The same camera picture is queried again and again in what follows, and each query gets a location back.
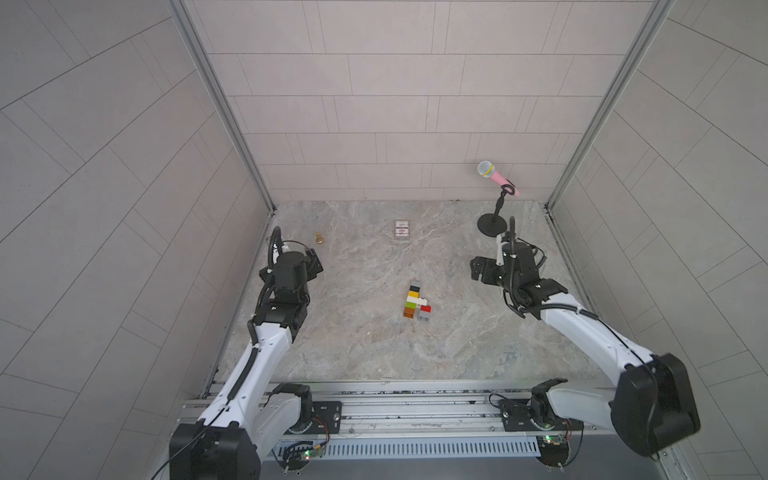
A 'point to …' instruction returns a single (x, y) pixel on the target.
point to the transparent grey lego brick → (415, 282)
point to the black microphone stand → (492, 224)
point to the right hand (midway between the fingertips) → (481, 263)
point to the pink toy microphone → (487, 170)
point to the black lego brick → (414, 288)
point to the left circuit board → (297, 456)
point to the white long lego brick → (417, 300)
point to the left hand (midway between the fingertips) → (300, 250)
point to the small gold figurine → (319, 239)
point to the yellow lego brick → (414, 294)
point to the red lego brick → (426, 308)
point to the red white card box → (401, 230)
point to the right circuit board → (554, 450)
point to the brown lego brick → (409, 312)
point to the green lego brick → (411, 305)
